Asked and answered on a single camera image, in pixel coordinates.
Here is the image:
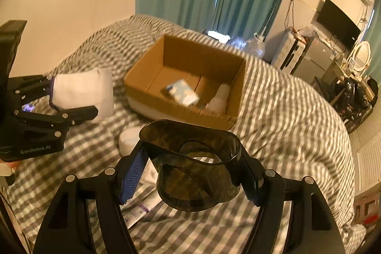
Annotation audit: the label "oval white vanity mirror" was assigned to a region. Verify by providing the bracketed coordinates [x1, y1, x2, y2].
[348, 41, 371, 73]

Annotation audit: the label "person's left hand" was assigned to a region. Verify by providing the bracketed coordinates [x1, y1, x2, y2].
[0, 160, 21, 177]

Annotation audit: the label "grey checkered duvet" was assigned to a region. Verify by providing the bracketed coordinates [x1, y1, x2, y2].
[1, 15, 366, 253]

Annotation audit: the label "white tube in box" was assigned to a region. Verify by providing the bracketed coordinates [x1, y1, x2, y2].
[205, 83, 230, 114]

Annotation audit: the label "white purple toothpaste tube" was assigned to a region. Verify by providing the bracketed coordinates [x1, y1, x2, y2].
[121, 160, 161, 229]

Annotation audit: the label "silver mini fridge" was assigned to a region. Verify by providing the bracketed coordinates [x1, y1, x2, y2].
[291, 37, 333, 84]

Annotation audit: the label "teal curtain by wardrobe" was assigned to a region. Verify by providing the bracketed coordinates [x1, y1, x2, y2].
[364, 0, 381, 84]

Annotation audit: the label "white cloth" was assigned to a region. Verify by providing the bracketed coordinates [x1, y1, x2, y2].
[50, 68, 114, 123]

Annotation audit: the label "blue white tissue pack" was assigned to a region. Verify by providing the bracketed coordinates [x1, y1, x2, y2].
[165, 79, 200, 107]

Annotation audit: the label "black wall television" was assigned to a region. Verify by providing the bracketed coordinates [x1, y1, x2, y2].
[316, 0, 360, 51]

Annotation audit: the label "white louvered wardrobe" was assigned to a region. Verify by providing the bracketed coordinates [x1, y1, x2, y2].
[349, 110, 380, 193]

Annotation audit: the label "clear plastic bag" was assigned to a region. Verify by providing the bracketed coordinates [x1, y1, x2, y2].
[227, 37, 246, 50]

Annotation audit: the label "large clear water bottle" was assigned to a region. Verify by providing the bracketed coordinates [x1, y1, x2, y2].
[244, 33, 266, 59]

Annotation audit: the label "white tape roll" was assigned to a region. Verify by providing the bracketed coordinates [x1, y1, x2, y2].
[119, 126, 141, 157]

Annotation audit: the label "dark translucent plastic cup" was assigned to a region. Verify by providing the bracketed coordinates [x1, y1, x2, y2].
[139, 120, 243, 212]

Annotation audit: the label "open cardboard box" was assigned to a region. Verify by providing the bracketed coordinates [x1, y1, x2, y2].
[124, 35, 246, 130]

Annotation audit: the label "black garbage bags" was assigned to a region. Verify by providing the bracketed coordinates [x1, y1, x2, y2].
[332, 78, 378, 134]

